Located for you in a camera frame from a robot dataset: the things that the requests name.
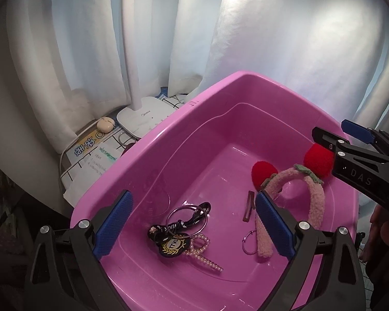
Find pearl hair claw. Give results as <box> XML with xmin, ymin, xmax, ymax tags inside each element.
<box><xmin>183</xmin><ymin>233</ymin><xmax>224</xmax><ymax>273</ymax></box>

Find yellow blue printed card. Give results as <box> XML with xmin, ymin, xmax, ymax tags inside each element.
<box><xmin>66</xmin><ymin>128</ymin><xmax>105</xmax><ymax>166</ymax></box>

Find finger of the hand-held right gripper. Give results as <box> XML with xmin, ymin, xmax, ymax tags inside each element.
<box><xmin>341</xmin><ymin>119</ymin><xmax>389</xmax><ymax>148</ymax></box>
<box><xmin>312</xmin><ymin>127</ymin><xmax>351</xmax><ymax>152</ymax></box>

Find black floral bow scrunchie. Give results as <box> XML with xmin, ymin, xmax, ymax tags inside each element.
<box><xmin>147</xmin><ymin>202</ymin><xmax>212</xmax><ymax>257</ymax></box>

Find white curtain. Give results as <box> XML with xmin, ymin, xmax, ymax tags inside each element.
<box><xmin>6</xmin><ymin>0</ymin><xmax>389</xmax><ymax>156</ymax></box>

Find pink plastic tub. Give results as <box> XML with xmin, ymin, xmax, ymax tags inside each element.
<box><xmin>70</xmin><ymin>70</ymin><xmax>360</xmax><ymax>311</ymax></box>

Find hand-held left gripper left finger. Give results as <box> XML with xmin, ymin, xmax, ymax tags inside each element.
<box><xmin>23</xmin><ymin>190</ymin><xmax>133</xmax><ymax>311</ymax></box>

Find white printed paper sheet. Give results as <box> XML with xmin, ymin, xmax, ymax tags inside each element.
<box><xmin>61</xmin><ymin>141</ymin><xmax>127</xmax><ymax>201</ymax></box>

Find brown hair clip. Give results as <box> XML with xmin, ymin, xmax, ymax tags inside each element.
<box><xmin>242</xmin><ymin>191</ymin><xmax>256</xmax><ymax>223</ymax></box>

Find small silver ring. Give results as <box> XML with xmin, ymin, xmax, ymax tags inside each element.
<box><xmin>242</xmin><ymin>230</ymin><xmax>260</xmax><ymax>255</ymax></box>

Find white desk lamp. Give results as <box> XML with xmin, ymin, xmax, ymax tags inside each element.
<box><xmin>117</xmin><ymin>0</ymin><xmax>177</xmax><ymax>138</ymax></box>

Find pink fuzzy headband red ears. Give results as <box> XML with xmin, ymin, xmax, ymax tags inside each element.
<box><xmin>251</xmin><ymin>145</ymin><xmax>335</xmax><ymax>259</ymax></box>

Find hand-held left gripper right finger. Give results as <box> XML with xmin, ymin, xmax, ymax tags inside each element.
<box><xmin>255</xmin><ymin>191</ymin><xmax>367</xmax><ymax>311</ymax></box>

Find beige earbuds case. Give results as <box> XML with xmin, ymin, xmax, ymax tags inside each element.
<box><xmin>95</xmin><ymin>117</ymin><xmax>115</xmax><ymax>132</ymax></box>

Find person's right hand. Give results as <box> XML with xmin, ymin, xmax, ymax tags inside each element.
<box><xmin>366</xmin><ymin>206</ymin><xmax>389</xmax><ymax>281</ymax></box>

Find large silver bangle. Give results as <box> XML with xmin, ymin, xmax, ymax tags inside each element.
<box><xmin>165</xmin><ymin>205</ymin><xmax>209</xmax><ymax>236</ymax></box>

